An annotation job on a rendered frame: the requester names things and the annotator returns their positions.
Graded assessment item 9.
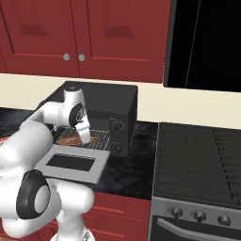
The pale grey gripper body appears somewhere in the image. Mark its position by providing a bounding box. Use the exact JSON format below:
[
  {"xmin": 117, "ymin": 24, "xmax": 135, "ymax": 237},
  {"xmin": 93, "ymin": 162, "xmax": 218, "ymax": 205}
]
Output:
[{"xmin": 74, "ymin": 120, "xmax": 92, "ymax": 146}]

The black toaster oven knob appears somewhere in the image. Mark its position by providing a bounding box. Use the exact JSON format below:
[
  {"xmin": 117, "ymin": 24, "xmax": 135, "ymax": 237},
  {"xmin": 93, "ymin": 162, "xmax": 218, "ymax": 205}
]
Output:
[
  {"xmin": 111, "ymin": 120, "xmax": 125, "ymax": 133},
  {"xmin": 111, "ymin": 141, "xmax": 124, "ymax": 154}
]

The grey toaster oven door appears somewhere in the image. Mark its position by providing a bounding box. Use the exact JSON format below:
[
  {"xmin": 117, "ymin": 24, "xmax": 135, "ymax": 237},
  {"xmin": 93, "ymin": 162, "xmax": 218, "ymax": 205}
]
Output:
[{"xmin": 33, "ymin": 143, "xmax": 112, "ymax": 185}]

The black toaster oven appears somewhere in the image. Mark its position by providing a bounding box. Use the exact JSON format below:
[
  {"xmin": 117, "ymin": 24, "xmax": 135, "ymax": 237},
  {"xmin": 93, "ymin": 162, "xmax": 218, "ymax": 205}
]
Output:
[{"xmin": 37, "ymin": 80, "xmax": 139, "ymax": 158}]

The red base cupboard door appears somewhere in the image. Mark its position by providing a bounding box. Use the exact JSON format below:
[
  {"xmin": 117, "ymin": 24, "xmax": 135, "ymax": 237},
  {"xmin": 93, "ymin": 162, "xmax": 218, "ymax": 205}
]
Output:
[{"xmin": 82, "ymin": 216, "xmax": 151, "ymax": 241}]

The black microwave oven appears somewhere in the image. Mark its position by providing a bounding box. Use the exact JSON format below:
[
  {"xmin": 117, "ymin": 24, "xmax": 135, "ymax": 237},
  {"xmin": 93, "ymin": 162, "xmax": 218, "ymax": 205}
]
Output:
[{"xmin": 163, "ymin": 0, "xmax": 241, "ymax": 94}]

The red drawer front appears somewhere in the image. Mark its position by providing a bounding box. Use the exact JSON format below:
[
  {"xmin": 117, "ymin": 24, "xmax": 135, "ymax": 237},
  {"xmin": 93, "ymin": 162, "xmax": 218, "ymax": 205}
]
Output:
[{"xmin": 84, "ymin": 190, "xmax": 153, "ymax": 222}]

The black and grey stove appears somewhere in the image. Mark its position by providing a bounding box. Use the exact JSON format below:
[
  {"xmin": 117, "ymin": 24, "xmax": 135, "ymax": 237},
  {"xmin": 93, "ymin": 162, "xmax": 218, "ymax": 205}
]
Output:
[{"xmin": 146, "ymin": 121, "xmax": 241, "ymax": 241}]

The grey stove knob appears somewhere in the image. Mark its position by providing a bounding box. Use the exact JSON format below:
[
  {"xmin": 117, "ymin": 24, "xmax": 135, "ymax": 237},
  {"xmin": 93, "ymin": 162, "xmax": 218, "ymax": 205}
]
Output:
[
  {"xmin": 169, "ymin": 206, "xmax": 184, "ymax": 220},
  {"xmin": 192, "ymin": 210, "xmax": 207, "ymax": 224},
  {"xmin": 217, "ymin": 214, "xmax": 233, "ymax": 227}
]

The wire toaster oven rack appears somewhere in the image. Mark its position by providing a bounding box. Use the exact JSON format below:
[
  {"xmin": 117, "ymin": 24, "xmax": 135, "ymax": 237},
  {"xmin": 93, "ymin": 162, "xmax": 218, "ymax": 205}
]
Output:
[{"xmin": 51, "ymin": 126, "xmax": 111, "ymax": 152}]

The red wall cupboard door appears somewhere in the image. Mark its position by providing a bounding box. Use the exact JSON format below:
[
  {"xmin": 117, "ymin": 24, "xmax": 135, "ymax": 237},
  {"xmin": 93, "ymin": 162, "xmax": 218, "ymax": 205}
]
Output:
[
  {"xmin": 0, "ymin": 0, "xmax": 80, "ymax": 78},
  {"xmin": 70, "ymin": 0, "xmax": 172, "ymax": 85}
]

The grey oven door handle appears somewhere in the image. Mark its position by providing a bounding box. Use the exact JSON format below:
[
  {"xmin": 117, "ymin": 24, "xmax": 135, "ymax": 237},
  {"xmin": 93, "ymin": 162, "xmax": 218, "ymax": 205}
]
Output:
[{"xmin": 156, "ymin": 217, "xmax": 241, "ymax": 241}]

